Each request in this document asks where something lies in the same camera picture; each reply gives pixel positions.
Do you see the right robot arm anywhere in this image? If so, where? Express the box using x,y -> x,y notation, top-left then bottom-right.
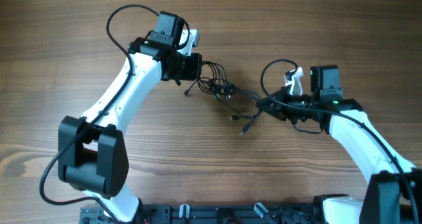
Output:
256,65 -> 421,223

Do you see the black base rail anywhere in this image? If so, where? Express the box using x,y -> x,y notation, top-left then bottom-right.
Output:
78,202 -> 327,224

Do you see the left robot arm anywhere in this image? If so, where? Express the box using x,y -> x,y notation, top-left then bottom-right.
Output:
57,11 -> 201,223

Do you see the black cable bundle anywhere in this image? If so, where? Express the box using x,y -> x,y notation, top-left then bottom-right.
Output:
183,61 -> 264,136

